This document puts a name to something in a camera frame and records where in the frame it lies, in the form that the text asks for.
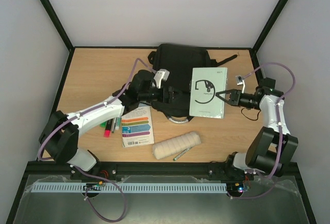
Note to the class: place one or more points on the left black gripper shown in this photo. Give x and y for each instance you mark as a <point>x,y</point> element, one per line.
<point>169,98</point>

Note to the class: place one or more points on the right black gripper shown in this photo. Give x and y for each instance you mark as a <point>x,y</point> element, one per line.
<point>233,97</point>

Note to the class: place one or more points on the grey notebook with black logo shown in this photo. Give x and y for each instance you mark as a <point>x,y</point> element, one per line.
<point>206,99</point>

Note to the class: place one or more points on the black student backpack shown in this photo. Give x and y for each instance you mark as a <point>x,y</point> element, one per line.
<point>180,60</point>

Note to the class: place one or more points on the colourful paperback book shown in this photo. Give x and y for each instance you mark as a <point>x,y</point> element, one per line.
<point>137,128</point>

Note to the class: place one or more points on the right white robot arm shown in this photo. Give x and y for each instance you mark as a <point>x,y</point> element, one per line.
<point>273,148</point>

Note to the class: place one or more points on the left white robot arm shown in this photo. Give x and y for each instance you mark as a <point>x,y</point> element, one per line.
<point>62,131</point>

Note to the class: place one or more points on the beige rolled pencil case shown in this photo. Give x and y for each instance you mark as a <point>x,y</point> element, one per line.
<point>175,145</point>

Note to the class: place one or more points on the silver green marker pen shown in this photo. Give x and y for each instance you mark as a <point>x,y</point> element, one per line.
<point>181,154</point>

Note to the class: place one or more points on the white green glue stick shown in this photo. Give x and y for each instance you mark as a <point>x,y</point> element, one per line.
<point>117,123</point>

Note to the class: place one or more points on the black blue pen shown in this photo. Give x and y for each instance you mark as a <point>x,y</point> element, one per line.
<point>113,126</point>

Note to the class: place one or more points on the pink highlighter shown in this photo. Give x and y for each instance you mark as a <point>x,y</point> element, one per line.
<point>108,128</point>

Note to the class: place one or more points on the green highlighter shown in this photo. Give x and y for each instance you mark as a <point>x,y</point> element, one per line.
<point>103,124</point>

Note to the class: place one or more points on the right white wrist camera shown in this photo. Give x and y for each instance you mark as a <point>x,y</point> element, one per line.
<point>240,82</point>

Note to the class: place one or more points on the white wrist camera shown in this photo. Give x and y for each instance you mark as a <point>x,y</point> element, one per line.
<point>240,82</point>
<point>161,76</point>

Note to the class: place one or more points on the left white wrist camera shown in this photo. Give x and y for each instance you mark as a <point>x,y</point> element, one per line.
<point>161,76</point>

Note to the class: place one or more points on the light blue slotted cable duct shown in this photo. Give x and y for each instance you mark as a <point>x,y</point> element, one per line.
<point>131,188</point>

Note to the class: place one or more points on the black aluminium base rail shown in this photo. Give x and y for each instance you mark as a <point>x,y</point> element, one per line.
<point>116,170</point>

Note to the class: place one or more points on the black enclosure frame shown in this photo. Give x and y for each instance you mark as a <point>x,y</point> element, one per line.
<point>51,15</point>

